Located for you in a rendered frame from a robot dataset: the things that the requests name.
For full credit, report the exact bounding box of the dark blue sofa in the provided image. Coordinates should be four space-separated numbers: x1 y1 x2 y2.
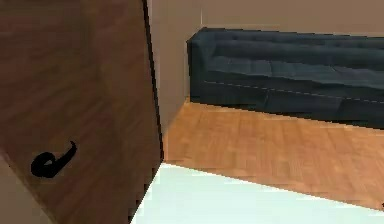
186 27 384 130

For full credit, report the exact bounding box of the brown wooden room door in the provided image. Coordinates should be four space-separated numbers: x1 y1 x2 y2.
0 0 165 224

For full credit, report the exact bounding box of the black door handle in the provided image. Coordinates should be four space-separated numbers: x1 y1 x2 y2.
30 140 78 179

